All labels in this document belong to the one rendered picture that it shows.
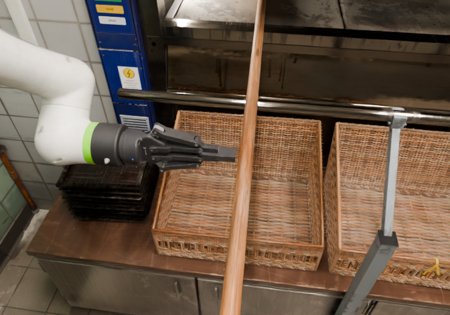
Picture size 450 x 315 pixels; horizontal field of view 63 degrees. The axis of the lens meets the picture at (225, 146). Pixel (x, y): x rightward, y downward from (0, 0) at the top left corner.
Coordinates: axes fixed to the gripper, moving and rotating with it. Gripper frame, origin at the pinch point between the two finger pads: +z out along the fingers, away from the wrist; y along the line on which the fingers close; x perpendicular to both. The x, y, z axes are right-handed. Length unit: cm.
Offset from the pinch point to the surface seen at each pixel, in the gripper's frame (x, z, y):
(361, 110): -20.7, 32.8, 2.0
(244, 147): -1.2, 5.2, -1.3
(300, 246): -8, 24, 47
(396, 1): -88, 55, 2
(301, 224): -26, 26, 60
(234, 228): 18.7, 5.1, -1.2
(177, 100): -20.7, -13.8, 2.8
